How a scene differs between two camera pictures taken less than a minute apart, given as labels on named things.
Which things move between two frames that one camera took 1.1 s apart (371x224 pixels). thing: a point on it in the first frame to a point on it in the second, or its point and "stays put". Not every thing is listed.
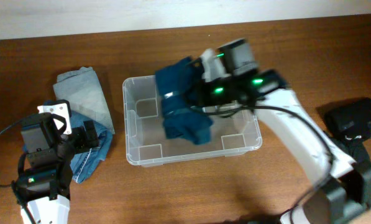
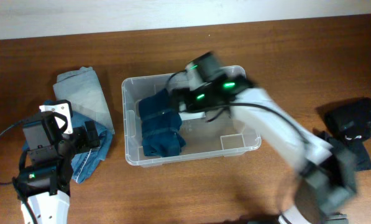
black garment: [355, 117] stays put
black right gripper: [204, 99] stays put
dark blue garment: [173, 79] to [161, 125]
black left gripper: [94, 139] stays put
